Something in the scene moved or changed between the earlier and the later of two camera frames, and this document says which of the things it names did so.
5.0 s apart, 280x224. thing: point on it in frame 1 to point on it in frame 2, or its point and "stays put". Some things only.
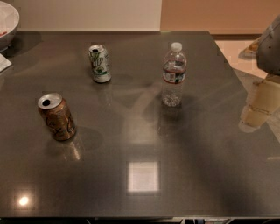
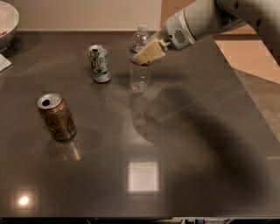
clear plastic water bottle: (174, 73) to (141, 76)
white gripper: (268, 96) to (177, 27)
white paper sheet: (4, 63) stays put
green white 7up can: (100, 63) stays put
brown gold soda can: (58, 115) stays put
